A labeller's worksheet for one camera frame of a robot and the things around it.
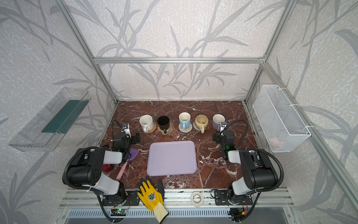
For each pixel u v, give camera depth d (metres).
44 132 0.63
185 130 1.02
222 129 0.82
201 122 1.02
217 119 1.01
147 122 1.02
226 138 0.71
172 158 0.88
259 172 0.45
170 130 1.01
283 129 0.60
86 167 0.47
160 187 0.77
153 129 1.01
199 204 0.72
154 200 0.72
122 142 0.72
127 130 0.84
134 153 0.89
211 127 1.02
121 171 0.82
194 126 1.03
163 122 0.98
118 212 0.72
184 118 1.00
